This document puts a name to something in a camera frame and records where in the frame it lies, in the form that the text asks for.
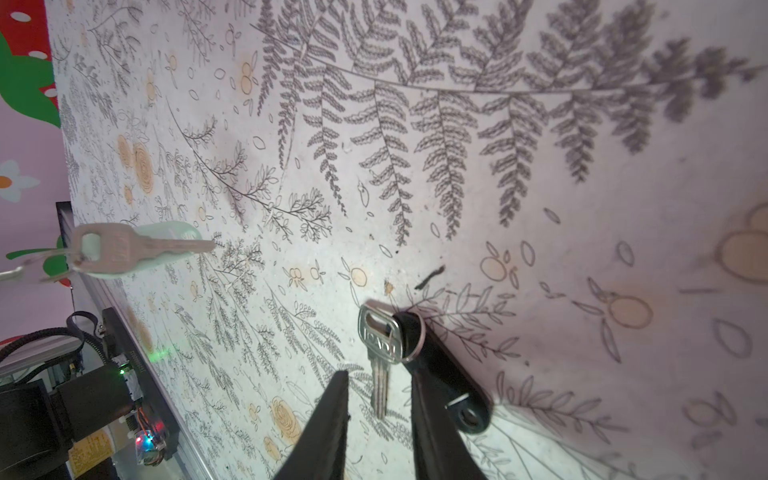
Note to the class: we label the small silver key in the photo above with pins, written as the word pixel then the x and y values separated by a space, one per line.
pixel 121 248

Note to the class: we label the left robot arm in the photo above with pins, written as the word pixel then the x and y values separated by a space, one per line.
pixel 39 426

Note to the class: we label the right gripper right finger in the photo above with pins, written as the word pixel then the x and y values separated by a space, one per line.
pixel 436 405

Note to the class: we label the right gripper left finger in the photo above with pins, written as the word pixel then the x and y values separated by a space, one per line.
pixel 321 449

